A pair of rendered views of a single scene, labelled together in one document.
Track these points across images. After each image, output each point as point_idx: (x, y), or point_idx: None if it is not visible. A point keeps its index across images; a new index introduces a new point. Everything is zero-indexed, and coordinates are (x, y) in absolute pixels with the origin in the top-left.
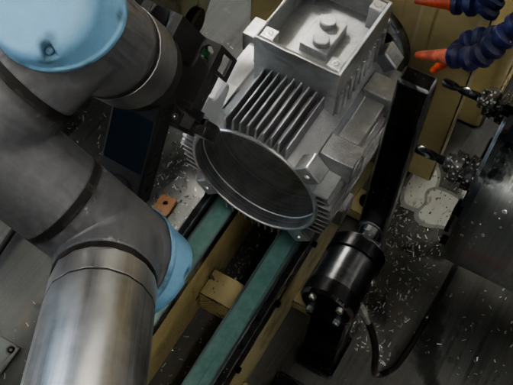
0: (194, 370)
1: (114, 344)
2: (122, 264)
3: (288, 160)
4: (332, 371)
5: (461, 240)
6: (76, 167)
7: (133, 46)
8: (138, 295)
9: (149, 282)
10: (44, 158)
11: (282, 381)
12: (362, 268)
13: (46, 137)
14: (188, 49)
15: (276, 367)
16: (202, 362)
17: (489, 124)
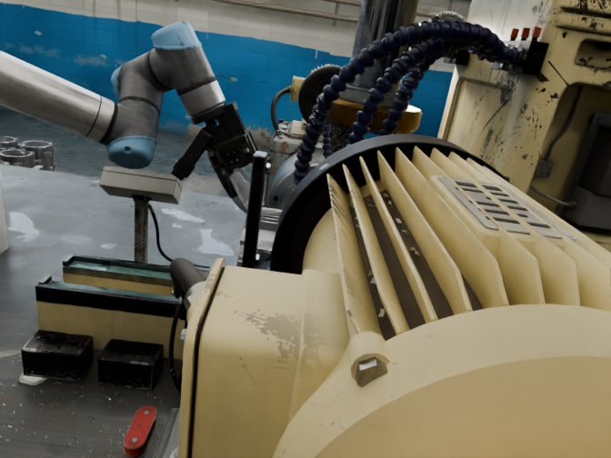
0: (141, 293)
1: (60, 83)
2: (105, 102)
3: (245, 228)
4: (179, 383)
5: None
6: (143, 92)
7: (183, 64)
8: (93, 104)
9: (105, 114)
10: (138, 81)
11: (156, 346)
12: (204, 276)
13: (145, 78)
14: (232, 126)
15: (175, 367)
16: (146, 294)
17: None
